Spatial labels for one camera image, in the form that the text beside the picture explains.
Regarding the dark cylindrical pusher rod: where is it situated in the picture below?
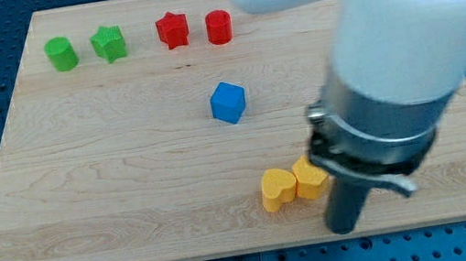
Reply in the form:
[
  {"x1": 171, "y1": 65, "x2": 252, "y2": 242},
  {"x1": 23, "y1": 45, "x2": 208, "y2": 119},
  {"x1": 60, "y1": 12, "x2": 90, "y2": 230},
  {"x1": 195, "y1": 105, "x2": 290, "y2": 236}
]
[{"x1": 324, "y1": 178, "x2": 370, "y2": 234}]

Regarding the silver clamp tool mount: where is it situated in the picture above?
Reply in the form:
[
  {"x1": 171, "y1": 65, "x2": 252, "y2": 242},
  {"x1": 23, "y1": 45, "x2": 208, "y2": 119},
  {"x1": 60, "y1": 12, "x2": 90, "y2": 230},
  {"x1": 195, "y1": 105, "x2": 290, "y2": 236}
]
[{"x1": 307, "y1": 69, "x2": 453, "y2": 197}]

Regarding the yellow hexagon block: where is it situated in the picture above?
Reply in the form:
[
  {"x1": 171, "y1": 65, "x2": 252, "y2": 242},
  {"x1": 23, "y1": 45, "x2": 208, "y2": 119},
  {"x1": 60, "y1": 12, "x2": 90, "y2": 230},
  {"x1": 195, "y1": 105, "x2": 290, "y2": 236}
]
[{"x1": 291, "y1": 155, "x2": 330, "y2": 200}]

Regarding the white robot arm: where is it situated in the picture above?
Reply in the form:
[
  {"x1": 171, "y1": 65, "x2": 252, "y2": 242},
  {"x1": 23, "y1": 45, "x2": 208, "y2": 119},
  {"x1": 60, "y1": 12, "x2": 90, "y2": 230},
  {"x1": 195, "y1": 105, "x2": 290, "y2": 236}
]
[{"x1": 231, "y1": 0, "x2": 466, "y2": 234}]

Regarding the yellow heart block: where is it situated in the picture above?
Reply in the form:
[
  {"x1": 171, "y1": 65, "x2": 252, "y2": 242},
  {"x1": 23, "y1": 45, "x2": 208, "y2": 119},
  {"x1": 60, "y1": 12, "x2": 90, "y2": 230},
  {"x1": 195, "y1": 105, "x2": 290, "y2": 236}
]
[{"x1": 261, "y1": 168, "x2": 298, "y2": 212}]

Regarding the blue cube block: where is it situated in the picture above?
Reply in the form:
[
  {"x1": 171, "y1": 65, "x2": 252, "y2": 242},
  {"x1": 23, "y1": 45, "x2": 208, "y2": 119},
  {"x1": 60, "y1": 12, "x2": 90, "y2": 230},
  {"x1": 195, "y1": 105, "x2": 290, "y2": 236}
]
[{"x1": 209, "y1": 82, "x2": 246, "y2": 124}]

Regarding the red cylinder block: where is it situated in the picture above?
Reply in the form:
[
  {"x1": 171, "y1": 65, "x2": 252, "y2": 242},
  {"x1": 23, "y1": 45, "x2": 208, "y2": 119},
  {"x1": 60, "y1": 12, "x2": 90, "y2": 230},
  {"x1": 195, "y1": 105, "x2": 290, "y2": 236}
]
[{"x1": 204, "y1": 9, "x2": 233, "y2": 45}]

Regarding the light wooden board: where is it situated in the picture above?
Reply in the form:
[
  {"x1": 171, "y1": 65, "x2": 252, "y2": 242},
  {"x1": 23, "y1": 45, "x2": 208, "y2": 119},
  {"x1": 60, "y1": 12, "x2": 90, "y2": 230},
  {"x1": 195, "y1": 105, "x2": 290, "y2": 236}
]
[{"x1": 0, "y1": 0, "x2": 466, "y2": 261}]

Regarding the red star block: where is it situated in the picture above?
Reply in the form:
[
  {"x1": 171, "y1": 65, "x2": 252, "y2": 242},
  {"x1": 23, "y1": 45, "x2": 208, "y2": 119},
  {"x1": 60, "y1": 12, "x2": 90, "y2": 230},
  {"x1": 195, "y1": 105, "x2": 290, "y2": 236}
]
[{"x1": 155, "y1": 12, "x2": 190, "y2": 50}]

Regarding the green star block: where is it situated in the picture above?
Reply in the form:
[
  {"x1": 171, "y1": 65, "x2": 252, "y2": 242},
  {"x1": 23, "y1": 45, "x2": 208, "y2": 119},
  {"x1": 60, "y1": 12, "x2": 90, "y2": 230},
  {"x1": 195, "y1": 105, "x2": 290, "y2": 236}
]
[{"x1": 90, "y1": 26, "x2": 127, "y2": 64}]

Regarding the green cylinder block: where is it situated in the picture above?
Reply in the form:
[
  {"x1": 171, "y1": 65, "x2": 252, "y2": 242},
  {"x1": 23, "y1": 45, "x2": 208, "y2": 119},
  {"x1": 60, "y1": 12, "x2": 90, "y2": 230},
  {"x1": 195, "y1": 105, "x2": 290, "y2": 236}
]
[{"x1": 44, "y1": 36, "x2": 79, "y2": 72}]

